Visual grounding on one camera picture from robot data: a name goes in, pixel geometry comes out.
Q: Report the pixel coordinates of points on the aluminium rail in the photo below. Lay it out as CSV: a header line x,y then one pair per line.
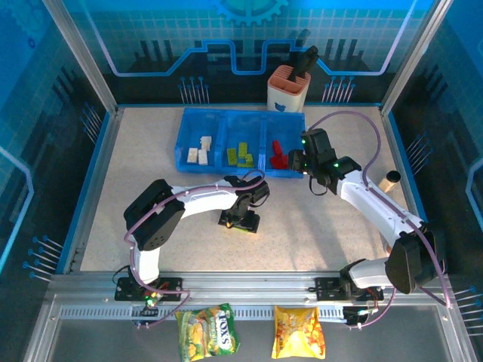
x,y
245,283

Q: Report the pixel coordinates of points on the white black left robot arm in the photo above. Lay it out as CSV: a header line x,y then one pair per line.
x,y
207,198

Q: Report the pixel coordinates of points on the aluminium frame post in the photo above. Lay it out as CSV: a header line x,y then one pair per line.
x,y
415,56
81,56

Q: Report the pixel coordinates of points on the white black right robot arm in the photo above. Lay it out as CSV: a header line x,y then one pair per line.
x,y
373,203

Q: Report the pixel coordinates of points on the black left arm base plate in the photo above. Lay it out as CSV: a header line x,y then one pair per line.
x,y
171,288

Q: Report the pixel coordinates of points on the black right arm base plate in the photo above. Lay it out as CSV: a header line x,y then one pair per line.
x,y
326,288

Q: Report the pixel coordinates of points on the spice jar black lid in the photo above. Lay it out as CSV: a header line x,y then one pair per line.
x,y
389,181

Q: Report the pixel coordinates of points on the yellow snack bag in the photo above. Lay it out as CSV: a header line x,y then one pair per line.
x,y
298,332

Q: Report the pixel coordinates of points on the white knife block pink top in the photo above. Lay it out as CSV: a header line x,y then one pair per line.
x,y
287,96

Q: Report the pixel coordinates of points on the green candy bag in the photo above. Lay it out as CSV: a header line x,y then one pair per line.
x,y
207,332

